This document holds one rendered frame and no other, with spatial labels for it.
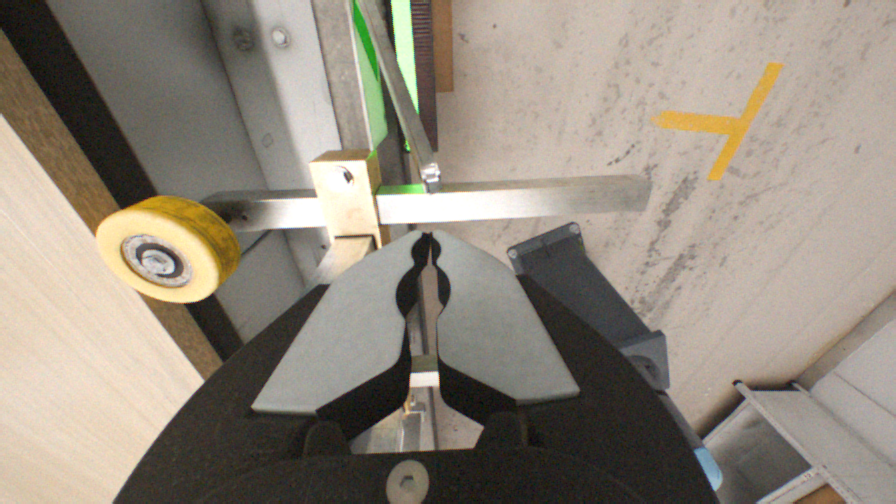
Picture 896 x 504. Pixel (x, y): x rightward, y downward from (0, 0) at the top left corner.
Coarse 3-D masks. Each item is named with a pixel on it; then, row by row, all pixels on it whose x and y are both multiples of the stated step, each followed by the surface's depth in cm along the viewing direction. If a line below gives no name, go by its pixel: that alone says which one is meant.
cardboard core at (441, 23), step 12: (432, 0) 77; (444, 0) 77; (432, 12) 78; (444, 12) 78; (432, 24) 79; (444, 24) 80; (444, 36) 81; (444, 48) 82; (444, 60) 84; (444, 72) 85; (444, 84) 87
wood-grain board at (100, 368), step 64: (0, 64) 16; (0, 128) 16; (64, 128) 19; (0, 192) 18; (64, 192) 19; (0, 256) 21; (64, 256) 21; (0, 320) 24; (64, 320) 24; (128, 320) 24; (192, 320) 28; (0, 384) 28; (64, 384) 28; (128, 384) 29; (192, 384) 29; (0, 448) 34; (64, 448) 34; (128, 448) 35
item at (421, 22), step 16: (416, 0) 29; (416, 16) 30; (416, 32) 31; (416, 48) 31; (416, 64) 32; (432, 80) 33; (432, 96) 34; (432, 112) 35; (432, 128) 36; (432, 144) 37
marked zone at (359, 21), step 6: (354, 0) 23; (354, 6) 23; (354, 12) 23; (360, 12) 25; (354, 18) 23; (360, 18) 24; (360, 24) 24; (360, 30) 24; (366, 30) 27; (360, 36) 24; (366, 36) 26; (366, 42) 26; (372, 42) 29; (366, 48) 26; (372, 48) 29; (372, 54) 29; (372, 60) 29; (372, 66) 28
